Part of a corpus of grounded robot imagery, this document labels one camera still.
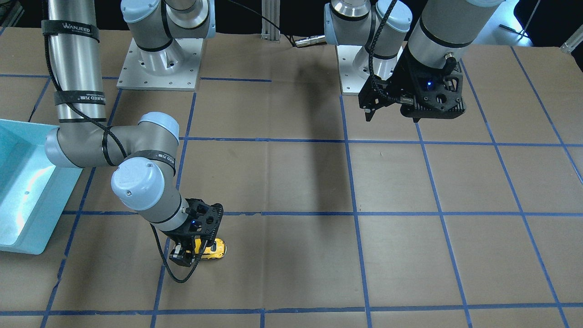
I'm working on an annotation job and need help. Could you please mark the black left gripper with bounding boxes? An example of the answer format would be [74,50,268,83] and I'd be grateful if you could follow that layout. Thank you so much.
[358,46,466,123]

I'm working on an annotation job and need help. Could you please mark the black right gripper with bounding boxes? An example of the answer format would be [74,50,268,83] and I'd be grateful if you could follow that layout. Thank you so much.
[163,199,224,267]

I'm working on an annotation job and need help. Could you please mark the yellow toy beetle car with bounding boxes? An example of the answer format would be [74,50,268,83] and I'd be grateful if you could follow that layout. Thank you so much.
[193,237,227,260]

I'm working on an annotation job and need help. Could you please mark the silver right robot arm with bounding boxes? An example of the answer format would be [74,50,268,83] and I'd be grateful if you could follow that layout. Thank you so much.
[41,0,223,267]

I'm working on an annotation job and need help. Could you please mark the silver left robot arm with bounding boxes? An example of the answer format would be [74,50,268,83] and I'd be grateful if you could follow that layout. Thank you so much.
[323,0,501,123]

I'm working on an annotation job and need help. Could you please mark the light blue plastic bin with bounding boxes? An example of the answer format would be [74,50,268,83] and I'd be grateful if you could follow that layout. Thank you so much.
[0,119,82,255]

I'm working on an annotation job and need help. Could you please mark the black cable with metal plug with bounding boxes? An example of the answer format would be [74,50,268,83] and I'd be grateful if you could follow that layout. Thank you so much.
[228,0,327,49]

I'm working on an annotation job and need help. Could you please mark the aluminium frame post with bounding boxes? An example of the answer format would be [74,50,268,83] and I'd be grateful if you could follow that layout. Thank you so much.
[261,0,281,43]

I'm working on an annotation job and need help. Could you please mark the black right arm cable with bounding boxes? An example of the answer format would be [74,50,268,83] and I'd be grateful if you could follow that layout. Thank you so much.
[41,0,210,284]

